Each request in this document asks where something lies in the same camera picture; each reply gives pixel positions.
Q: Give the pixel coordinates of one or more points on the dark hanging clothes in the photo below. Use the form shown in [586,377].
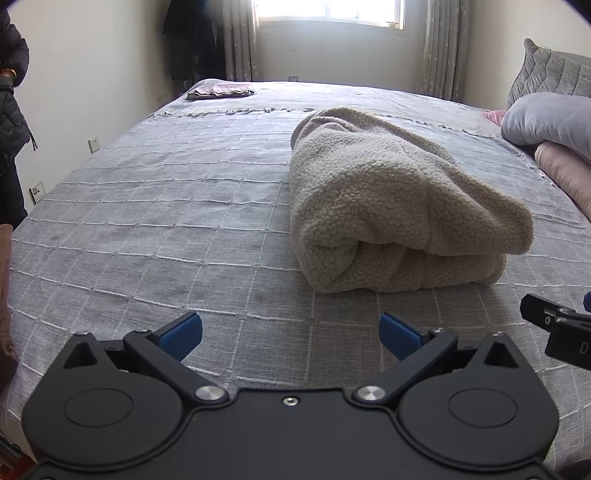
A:
[194,37]

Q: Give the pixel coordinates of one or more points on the window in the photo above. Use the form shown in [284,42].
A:
[330,11]

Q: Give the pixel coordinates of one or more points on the beige patterned curtain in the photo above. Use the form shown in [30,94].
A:
[239,39]
[442,46]

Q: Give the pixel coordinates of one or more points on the beige fleece blanket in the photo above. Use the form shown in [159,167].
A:
[392,198]

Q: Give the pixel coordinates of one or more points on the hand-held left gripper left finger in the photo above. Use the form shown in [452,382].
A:
[183,333]

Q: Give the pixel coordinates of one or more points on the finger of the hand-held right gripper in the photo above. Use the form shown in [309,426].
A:
[538,310]
[570,341]

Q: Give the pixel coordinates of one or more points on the grey pillow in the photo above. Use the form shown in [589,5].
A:
[549,120]

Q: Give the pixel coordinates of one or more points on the folded patterned cloth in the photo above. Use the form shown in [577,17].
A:
[220,89]

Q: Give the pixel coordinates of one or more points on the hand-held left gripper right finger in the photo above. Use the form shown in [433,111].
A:
[396,333]

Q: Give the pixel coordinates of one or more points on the pink pillow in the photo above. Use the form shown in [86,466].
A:
[570,173]

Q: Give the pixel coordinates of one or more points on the grey quilted cushion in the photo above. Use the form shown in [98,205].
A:
[545,74]

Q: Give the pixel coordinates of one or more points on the grey checked bedspread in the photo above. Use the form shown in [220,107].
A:
[184,230]

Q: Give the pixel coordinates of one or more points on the pink cloth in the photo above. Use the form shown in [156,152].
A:
[493,116]

